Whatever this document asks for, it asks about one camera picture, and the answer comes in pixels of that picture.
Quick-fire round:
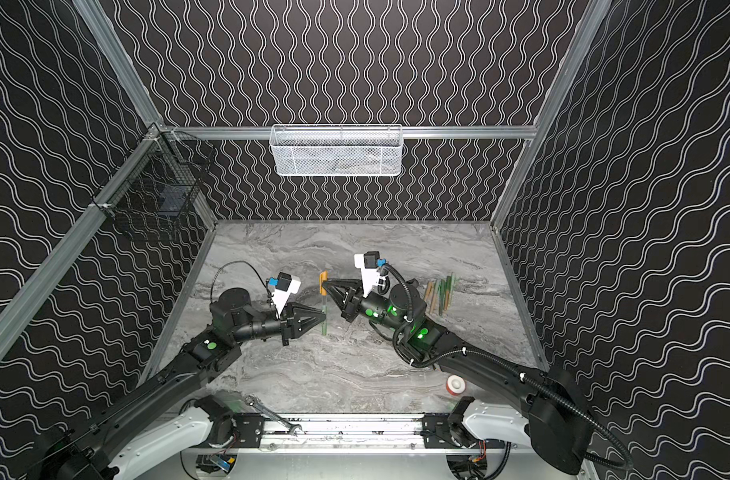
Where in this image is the aluminium corner frame post right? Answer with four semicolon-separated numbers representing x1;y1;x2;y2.
491;0;612;231

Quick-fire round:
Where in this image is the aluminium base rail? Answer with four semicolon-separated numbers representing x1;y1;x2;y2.
232;413;582;454

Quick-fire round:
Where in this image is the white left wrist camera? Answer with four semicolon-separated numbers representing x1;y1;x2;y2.
268;272;301;317

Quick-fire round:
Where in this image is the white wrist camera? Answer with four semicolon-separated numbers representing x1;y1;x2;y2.
354;251;390;297
268;272;301;317

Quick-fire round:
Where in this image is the aluminium corner frame post left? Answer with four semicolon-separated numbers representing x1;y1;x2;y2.
73;0;164;126

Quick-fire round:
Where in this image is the silver wrench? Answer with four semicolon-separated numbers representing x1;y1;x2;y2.
244;395;304;435

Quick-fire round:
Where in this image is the black wire basket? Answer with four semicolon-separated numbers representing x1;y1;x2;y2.
100;131;216;244

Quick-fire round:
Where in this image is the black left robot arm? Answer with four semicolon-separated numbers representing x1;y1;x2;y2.
26;288;326;479

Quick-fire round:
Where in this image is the tan pen with dark tip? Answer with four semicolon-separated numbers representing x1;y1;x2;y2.
424;280;436;313

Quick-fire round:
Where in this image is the orange pen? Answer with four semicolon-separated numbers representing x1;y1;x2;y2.
442;276;453;311

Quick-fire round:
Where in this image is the white wire mesh basket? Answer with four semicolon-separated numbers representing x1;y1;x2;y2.
269;124;405;177

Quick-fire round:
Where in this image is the aluminium corner frame post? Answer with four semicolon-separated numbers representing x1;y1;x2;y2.
491;0;612;231
73;0;164;126

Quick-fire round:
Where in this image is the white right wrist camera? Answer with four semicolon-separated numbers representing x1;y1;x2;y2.
354;251;390;297

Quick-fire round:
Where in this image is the red white tape roll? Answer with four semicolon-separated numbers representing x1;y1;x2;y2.
446;375;467;396

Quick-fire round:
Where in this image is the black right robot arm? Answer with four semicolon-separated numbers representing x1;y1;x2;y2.
322;279;634;474

